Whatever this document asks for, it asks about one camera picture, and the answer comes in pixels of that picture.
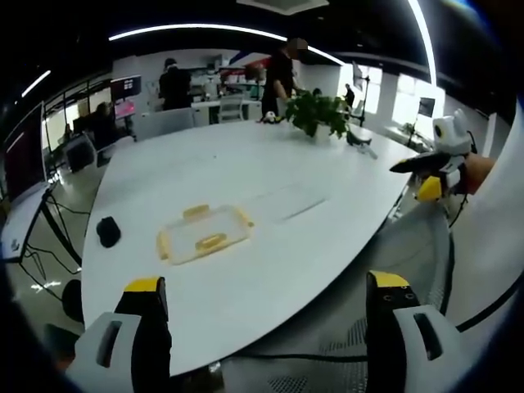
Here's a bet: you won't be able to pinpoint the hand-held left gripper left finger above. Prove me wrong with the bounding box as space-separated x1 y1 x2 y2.
67 277 173 393

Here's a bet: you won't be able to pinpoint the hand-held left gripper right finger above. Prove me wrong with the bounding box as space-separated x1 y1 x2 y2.
365 269 472 393

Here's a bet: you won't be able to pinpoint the clear plastic food container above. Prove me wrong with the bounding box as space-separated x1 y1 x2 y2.
156 202 255 266

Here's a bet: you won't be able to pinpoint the person's right hand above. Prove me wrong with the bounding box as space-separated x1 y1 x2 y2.
465 155 496 194

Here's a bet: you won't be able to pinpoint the dark round object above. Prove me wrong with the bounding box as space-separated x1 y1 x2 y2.
61 279 85 324

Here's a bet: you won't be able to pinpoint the black stand base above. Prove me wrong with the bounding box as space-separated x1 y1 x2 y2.
346 129 373 147

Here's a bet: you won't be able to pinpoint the grey mesh office chair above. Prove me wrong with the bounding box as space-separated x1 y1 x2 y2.
216 200 458 393

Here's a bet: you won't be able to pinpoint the tall light stand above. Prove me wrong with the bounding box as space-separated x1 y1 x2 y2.
351 61 373 129

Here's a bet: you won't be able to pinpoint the black computer mouse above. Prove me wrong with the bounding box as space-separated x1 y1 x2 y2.
96 216 122 249

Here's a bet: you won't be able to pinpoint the green potted plant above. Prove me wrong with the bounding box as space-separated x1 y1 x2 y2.
285 92 352 143

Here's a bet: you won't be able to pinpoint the white side desk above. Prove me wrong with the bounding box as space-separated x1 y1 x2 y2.
0 186 59 263

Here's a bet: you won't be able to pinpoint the large dark monitor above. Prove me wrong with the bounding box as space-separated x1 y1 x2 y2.
2 101 47 202

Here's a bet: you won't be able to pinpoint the ceiling light strip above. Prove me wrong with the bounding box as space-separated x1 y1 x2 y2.
108 23 288 43

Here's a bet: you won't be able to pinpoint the floor cables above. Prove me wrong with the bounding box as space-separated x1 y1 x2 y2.
18 192 92 296

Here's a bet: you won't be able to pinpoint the wall screen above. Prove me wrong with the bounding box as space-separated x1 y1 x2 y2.
110 75 142 102

